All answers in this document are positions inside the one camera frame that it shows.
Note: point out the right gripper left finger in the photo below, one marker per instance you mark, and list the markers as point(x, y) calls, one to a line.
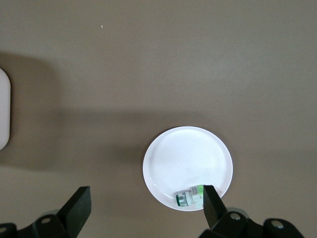
point(69, 218)

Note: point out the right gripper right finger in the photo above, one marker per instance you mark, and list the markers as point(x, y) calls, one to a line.
point(223, 223)

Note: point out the white lidded storage box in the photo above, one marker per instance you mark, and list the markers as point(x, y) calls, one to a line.
point(4, 111)

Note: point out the pale pink round plate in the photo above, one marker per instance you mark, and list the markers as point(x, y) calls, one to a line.
point(185, 161)

